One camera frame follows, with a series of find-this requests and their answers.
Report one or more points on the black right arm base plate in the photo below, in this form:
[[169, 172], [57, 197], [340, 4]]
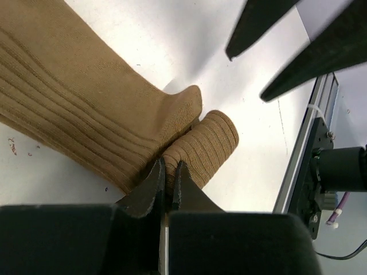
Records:
[[311, 205]]

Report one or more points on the tan ribbed sock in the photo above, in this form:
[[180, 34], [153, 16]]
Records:
[[63, 86]]

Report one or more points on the aluminium frame rail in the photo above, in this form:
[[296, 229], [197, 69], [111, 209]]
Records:
[[321, 104]]

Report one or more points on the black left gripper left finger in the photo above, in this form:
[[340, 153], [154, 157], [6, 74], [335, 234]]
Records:
[[126, 237]]

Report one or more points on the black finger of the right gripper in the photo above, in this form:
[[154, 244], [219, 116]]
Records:
[[257, 17], [340, 45]]

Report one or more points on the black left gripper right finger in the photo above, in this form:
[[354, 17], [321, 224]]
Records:
[[205, 240]]

